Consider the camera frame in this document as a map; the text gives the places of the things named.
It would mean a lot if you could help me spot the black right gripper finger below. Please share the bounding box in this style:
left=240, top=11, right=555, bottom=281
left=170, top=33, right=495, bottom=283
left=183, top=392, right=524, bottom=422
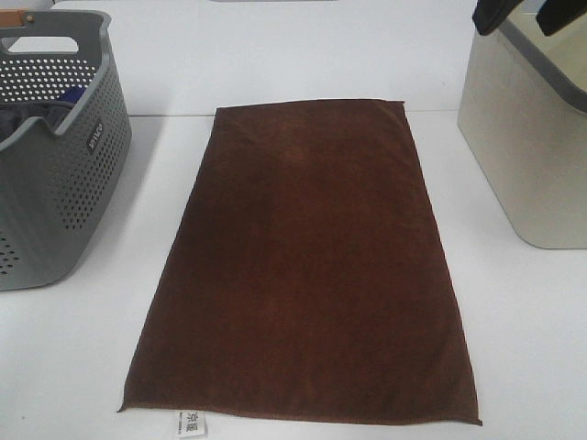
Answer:
left=536, top=0, right=586, bottom=36
left=472, top=0, right=522, bottom=36

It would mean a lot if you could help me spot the brown microfiber towel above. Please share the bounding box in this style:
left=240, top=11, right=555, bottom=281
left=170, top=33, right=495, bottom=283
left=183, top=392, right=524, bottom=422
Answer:
left=122, top=99, right=481, bottom=425

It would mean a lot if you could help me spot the blue towel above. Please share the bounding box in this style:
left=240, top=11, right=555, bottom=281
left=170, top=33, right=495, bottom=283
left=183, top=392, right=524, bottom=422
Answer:
left=59, top=86, right=86, bottom=105

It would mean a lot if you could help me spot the dark grey towel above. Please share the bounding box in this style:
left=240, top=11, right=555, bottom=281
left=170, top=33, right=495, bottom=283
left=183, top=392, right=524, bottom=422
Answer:
left=1, top=101, right=74, bottom=141

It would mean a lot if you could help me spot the beige plastic bin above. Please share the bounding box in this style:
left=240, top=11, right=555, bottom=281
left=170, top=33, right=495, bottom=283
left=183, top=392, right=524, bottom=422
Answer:
left=458, top=1, right=586, bottom=249

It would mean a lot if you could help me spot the grey perforated plastic basket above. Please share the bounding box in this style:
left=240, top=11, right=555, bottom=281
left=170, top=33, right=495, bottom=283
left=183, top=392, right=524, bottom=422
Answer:
left=1, top=10, right=132, bottom=291

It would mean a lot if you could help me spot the orange basket handle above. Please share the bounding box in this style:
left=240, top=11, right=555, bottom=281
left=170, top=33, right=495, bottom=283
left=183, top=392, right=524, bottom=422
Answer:
left=0, top=9, right=35, bottom=29

